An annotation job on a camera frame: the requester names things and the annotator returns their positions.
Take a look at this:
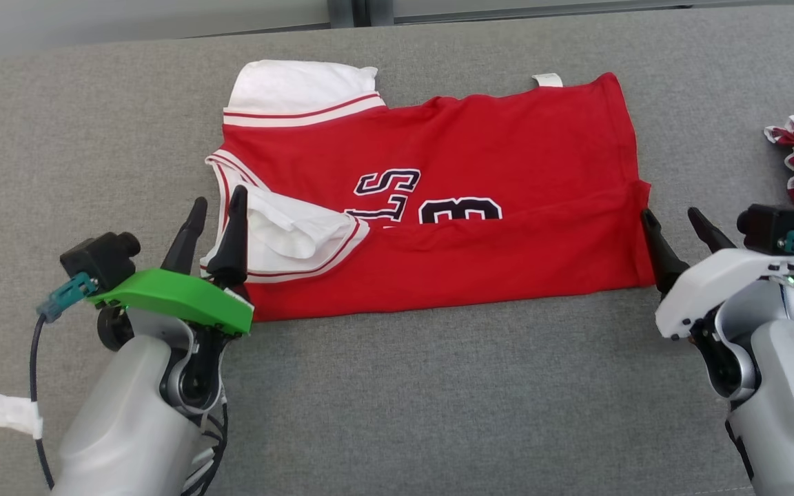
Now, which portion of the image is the grey metal partition post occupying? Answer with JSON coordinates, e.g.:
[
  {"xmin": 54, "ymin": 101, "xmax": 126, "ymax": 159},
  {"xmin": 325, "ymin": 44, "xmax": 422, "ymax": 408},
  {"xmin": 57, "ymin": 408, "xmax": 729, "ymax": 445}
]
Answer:
[{"xmin": 327, "ymin": 0, "xmax": 395, "ymax": 28}]

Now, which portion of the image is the teal left camera connector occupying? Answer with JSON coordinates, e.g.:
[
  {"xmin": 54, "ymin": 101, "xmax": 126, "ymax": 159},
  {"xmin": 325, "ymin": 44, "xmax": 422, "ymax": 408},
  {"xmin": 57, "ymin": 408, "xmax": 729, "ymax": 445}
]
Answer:
[{"xmin": 36, "ymin": 271, "xmax": 99, "ymax": 324}]

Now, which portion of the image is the black left arm cable bundle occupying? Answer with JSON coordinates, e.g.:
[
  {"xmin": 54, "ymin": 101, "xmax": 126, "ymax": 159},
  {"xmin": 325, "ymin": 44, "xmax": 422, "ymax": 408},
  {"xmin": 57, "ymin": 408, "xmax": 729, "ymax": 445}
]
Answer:
[{"xmin": 180, "ymin": 394, "xmax": 230, "ymax": 496}]

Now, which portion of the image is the black left camera cable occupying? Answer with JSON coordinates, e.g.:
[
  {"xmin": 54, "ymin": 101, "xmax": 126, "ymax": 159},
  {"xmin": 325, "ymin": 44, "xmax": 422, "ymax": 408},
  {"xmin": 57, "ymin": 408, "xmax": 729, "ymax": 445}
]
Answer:
[{"xmin": 29, "ymin": 314, "xmax": 54, "ymax": 491}]

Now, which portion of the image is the red basketball jersey white trim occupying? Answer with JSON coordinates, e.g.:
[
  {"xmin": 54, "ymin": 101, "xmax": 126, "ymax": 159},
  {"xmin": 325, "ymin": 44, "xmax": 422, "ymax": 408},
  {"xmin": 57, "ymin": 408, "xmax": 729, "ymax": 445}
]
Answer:
[{"xmin": 200, "ymin": 60, "xmax": 657, "ymax": 322}]

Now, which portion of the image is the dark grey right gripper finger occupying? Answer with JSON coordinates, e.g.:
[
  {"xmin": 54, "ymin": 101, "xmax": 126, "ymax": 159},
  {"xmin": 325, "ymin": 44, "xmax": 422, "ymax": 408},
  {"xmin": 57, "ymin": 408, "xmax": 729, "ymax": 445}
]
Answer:
[
  {"xmin": 640, "ymin": 209, "xmax": 691, "ymax": 293},
  {"xmin": 688, "ymin": 207, "xmax": 737, "ymax": 254}
]

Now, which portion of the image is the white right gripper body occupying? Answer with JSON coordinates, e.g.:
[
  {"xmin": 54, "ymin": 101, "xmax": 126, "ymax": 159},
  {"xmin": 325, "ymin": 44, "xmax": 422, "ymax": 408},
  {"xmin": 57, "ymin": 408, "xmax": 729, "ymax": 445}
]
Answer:
[{"xmin": 655, "ymin": 248, "xmax": 794, "ymax": 340}]

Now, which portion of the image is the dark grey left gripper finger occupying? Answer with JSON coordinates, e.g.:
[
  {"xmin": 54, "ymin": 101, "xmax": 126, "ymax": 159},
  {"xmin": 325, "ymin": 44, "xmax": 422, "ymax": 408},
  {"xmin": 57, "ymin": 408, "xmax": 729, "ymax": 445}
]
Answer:
[
  {"xmin": 205, "ymin": 185, "xmax": 250, "ymax": 289},
  {"xmin": 161, "ymin": 197, "xmax": 208, "ymax": 275}
]

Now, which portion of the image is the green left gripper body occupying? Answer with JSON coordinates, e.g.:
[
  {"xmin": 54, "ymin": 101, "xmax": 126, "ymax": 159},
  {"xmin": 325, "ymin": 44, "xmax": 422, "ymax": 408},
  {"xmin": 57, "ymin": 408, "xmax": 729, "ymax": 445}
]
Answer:
[{"xmin": 87, "ymin": 269, "xmax": 254, "ymax": 336}]

